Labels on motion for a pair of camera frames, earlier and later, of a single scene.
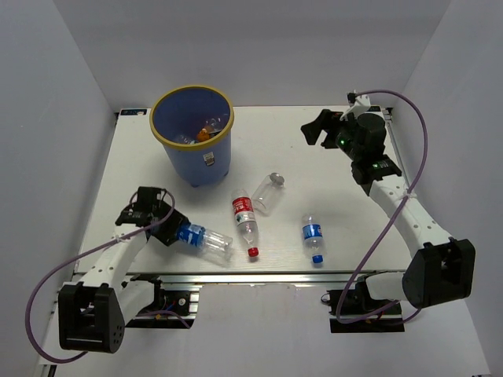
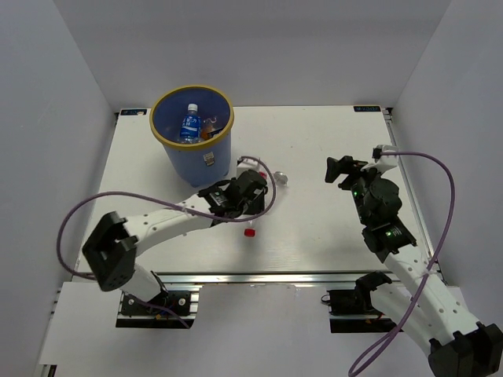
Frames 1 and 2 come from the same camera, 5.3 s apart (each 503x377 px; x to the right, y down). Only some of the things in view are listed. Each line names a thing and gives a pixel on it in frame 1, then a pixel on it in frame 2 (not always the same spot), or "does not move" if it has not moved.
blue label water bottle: [207, 241] to [191, 126]
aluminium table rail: [260, 279] does not move
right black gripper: [313, 130] to [335, 167]
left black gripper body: [169, 221] to [253, 206]
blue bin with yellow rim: [194, 124] does not move
